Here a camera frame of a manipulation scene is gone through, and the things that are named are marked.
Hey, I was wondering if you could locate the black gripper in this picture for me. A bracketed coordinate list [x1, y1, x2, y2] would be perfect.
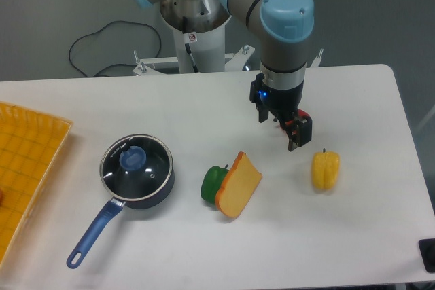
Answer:
[249, 73, 312, 151]

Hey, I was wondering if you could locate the glass lid with blue knob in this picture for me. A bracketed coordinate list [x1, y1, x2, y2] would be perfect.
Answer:
[99, 134, 175, 206]

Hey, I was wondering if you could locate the blue saucepan with handle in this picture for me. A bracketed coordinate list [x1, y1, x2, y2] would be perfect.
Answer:
[66, 133, 176, 269]

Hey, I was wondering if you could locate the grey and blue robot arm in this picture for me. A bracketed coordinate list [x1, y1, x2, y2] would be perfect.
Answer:
[135, 0, 314, 150]

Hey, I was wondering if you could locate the red toy bell pepper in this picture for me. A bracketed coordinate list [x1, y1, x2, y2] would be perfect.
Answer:
[279, 109, 310, 131]

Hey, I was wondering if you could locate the yellow toy bell pepper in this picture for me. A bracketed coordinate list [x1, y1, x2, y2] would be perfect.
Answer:
[311, 148, 341, 190]

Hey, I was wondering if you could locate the toy bread slice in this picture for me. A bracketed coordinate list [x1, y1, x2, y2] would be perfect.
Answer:
[215, 151, 262, 219]

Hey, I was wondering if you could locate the green toy bell pepper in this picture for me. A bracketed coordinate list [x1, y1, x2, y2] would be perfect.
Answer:
[201, 165, 228, 204]

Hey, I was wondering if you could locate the black device at table edge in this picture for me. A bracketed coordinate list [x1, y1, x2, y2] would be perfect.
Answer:
[418, 238, 435, 274]

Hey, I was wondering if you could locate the yellow plastic basket tray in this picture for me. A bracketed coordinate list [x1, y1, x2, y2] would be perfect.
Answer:
[1, 102, 73, 264]

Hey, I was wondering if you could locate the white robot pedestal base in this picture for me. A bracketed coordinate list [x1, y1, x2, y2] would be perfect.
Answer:
[132, 0, 324, 76]

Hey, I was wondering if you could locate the black cable on floor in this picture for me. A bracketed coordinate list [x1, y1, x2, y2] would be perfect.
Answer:
[69, 20, 162, 78]

